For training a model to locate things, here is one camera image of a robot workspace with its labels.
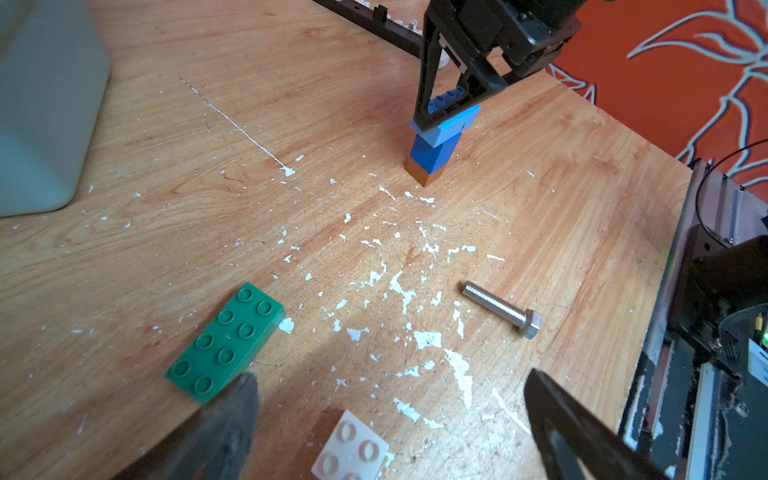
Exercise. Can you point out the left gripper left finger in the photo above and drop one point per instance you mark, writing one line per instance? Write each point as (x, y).
(213, 443)

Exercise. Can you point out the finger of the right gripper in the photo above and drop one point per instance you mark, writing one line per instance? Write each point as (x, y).
(456, 78)

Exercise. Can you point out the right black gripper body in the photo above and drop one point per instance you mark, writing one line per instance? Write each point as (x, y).
(530, 34)

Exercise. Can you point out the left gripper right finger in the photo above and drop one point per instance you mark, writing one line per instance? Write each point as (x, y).
(572, 441)

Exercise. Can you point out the light blue 2x4 lego brick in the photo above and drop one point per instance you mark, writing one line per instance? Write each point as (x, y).
(450, 127)

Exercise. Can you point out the green 2x4 lego brick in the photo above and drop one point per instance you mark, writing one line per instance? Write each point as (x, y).
(228, 345)

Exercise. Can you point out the brown 2x2 lego plate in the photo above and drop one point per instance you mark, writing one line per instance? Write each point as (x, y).
(424, 171)

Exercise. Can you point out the white 2x2 lego brick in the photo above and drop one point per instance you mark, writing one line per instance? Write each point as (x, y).
(353, 451)

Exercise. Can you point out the black comb-like tool strip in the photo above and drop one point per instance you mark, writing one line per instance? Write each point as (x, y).
(377, 21)

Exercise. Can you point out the steel hex bolt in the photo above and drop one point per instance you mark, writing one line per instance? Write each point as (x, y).
(528, 322)

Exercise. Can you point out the grey lidded plastic box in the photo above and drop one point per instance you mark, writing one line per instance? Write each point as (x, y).
(54, 72)

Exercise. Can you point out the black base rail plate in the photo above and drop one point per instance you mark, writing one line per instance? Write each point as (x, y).
(697, 407)

